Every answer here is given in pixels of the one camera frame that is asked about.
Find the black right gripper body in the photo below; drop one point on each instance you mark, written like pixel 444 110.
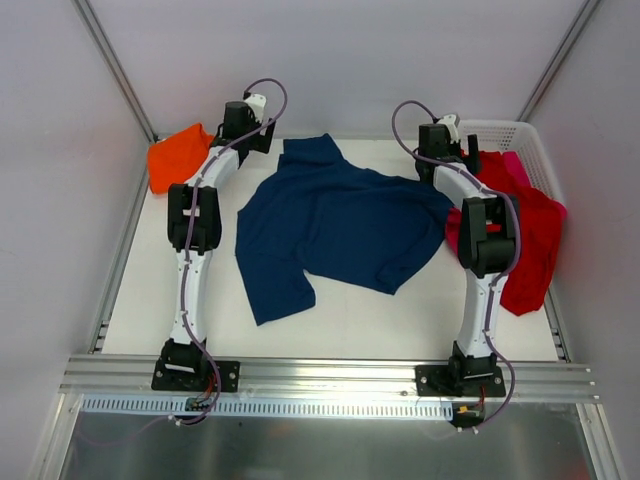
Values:
pixel 471 157

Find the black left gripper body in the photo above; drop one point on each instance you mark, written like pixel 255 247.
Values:
pixel 263 136

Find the navy blue printed t-shirt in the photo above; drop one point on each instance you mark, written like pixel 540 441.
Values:
pixel 319 214

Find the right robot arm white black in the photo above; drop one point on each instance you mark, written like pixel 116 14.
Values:
pixel 487 249

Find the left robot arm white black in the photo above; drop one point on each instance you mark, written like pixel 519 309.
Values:
pixel 194 230

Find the white plastic basket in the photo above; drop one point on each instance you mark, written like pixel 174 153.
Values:
pixel 521 138

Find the folded orange t-shirt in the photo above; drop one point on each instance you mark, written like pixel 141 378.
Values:
pixel 177 158

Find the red t-shirt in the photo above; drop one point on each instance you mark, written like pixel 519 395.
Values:
pixel 541 221

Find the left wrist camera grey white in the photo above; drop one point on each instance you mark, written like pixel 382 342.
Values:
pixel 257 103

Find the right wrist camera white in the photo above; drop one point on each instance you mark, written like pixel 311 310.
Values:
pixel 451 122

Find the left aluminium frame post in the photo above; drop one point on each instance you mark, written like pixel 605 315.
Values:
pixel 98 34

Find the aluminium frame post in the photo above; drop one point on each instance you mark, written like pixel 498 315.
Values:
pixel 568 42
pixel 98 34

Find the right aluminium frame post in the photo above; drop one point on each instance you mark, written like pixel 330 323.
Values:
pixel 568 42

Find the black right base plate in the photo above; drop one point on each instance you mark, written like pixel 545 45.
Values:
pixel 432 380

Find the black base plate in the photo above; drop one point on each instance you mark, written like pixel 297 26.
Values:
pixel 432 380
pixel 222 374

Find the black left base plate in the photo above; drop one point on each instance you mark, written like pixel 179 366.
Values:
pixel 222 374

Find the aluminium mounting rail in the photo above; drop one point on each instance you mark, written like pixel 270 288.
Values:
pixel 545 382

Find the white slotted cable duct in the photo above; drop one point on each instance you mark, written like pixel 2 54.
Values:
pixel 277 408

